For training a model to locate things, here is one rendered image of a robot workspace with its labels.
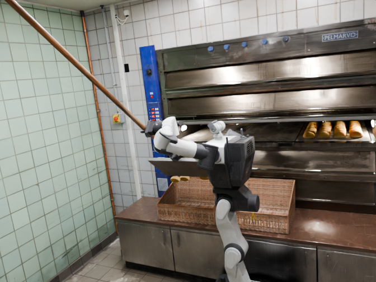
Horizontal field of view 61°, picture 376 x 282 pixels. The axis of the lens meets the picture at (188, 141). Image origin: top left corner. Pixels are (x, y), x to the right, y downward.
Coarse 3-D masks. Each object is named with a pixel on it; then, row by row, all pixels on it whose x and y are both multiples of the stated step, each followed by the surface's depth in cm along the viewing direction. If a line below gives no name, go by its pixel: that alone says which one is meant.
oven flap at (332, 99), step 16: (208, 96) 298; (224, 96) 290; (240, 96) 284; (256, 96) 277; (272, 96) 271; (288, 96) 265; (304, 96) 260; (320, 96) 254; (336, 96) 249; (352, 96) 244; (368, 96) 239; (176, 112) 310; (192, 112) 303; (208, 112) 296; (224, 112) 286; (240, 112) 280; (256, 112) 274; (272, 112) 270
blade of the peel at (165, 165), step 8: (152, 160) 268; (160, 160) 265; (168, 160) 262; (184, 160) 256; (192, 160) 253; (160, 168) 284; (168, 168) 280; (176, 168) 276; (184, 168) 272; (192, 168) 268; (200, 168) 264; (192, 176) 287; (200, 176) 283
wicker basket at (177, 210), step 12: (180, 180) 322; (192, 180) 316; (168, 192) 305; (180, 192) 321; (192, 192) 316; (204, 192) 311; (168, 204) 281; (180, 204) 314; (192, 204) 311; (204, 204) 309; (168, 216) 282; (180, 216) 278; (192, 216) 273; (204, 216) 268
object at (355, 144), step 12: (264, 144) 282; (276, 144) 277; (288, 144) 273; (300, 144) 268; (312, 144) 264; (324, 144) 260; (336, 144) 256; (348, 144) 253; (360, 144) 249; (372, 144) 245
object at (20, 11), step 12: (12, 0) 128; (24, 12) 133; (36, 24) 138; (48, 36) 144; (60, 48) 150; (72, 60) 157; (84, 72) 165; (96, 84) 173; (108, 96) 182; (120, 108) 193
